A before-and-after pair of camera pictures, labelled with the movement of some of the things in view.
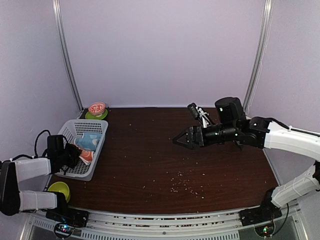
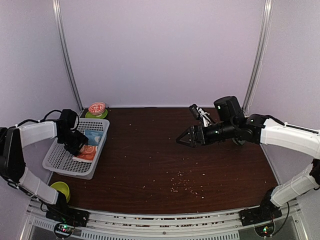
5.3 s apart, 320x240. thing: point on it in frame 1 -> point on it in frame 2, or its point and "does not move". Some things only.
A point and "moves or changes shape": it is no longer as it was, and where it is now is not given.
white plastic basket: x=72 y=129 does not move
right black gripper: x=188 y=138 does not move
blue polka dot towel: x=88 y=141 moves or changes shape
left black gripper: x=76 y=153 -> x=83 y=139
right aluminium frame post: x=264 y=39 does not move
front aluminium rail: x=221 y=224 does not move
